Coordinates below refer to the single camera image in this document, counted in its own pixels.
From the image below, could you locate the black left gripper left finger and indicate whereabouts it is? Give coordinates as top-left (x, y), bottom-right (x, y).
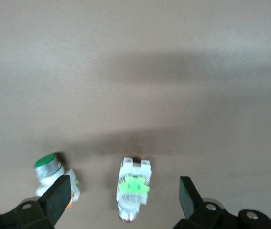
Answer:
top-left (0, 174), bottom-right (72, 229)

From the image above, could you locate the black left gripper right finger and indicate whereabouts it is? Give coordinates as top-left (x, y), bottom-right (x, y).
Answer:
top-left (173, 176), bottom-right (271, 229)

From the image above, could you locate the red push button green block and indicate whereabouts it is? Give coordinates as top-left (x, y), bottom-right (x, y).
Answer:
top-left (115, 156), bottom-right (154, 224)

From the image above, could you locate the green push button orange block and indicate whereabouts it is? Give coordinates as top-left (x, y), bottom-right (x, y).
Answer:
top-left (33, 152), bottom-right (81, 209)

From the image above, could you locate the brown table cover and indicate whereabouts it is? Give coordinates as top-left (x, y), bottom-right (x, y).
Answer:
top-left (0, 0), bottom-right (271, 229)

